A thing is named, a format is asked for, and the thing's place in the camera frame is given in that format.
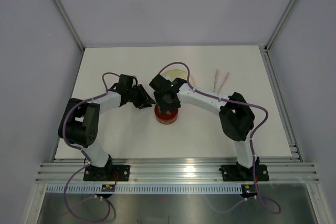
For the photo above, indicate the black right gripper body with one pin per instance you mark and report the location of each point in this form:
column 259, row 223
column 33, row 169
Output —
column 167, row 105

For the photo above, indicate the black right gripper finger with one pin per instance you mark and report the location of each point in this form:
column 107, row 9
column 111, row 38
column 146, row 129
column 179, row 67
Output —
column 159, row 102
column 174, row 104

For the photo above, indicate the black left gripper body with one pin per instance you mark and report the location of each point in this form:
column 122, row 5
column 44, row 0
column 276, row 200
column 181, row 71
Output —
column 136, row 96

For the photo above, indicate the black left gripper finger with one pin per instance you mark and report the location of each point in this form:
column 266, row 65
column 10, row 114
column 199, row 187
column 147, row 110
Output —
column 144, row 94
column 142, row 104

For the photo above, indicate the red lunch box lid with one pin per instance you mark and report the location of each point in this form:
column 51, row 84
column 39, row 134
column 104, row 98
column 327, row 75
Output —
column 166, row 117

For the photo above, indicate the cream green round plate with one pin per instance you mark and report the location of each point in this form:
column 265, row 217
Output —
column 174, row 73

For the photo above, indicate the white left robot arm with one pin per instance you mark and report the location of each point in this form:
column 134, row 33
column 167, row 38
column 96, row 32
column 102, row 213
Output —
column 80, row 121

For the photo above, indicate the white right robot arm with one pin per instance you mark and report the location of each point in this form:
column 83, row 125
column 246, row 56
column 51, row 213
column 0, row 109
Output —
column 237, row 119

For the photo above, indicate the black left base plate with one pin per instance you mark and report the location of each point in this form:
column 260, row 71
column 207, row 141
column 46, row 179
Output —
column 103, row 174

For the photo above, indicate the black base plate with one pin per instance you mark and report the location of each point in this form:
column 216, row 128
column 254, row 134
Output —
column 237, row 173
column 103, row 174

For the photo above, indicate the white slotted cable duct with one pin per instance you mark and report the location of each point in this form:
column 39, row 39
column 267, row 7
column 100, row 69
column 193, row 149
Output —
column 147, row 189

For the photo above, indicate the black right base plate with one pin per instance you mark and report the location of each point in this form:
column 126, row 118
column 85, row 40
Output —
column 237, row 173

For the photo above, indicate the right side aluminium rail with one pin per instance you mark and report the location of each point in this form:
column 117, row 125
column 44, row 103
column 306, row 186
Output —
column 297, row 155

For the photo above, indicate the aluminium rail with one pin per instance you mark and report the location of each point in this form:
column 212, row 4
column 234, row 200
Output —
column 297, row 155
column 180, row 171

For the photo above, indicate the left aluminium frame post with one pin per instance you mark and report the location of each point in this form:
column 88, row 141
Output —
column 68, row 23

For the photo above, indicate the aluminium frame post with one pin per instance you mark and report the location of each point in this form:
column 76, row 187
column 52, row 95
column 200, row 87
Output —
column 280, row 24
column 68, row 23

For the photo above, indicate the aluminium front rail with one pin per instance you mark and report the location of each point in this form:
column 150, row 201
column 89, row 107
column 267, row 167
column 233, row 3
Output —
column 180, row 171

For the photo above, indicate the right aluminium frame post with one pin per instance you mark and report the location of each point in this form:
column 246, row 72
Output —
column 280, row 24

